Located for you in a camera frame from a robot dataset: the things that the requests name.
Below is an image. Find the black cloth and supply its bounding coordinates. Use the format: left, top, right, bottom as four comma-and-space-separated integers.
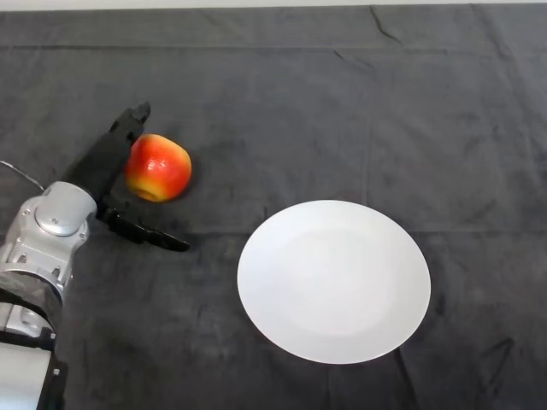
0, 3, 547, 410

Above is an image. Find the red yellow apple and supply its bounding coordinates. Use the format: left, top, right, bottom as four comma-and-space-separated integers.
124, 133, 193, 203

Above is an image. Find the white round plate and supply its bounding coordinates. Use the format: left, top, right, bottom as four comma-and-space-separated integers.
237, 199, 432, 366

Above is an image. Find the thin wrist cable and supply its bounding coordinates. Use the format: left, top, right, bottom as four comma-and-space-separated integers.
0, 160, 46, 192

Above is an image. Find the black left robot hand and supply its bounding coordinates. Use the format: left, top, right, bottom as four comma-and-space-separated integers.
59, 101, 191, 252

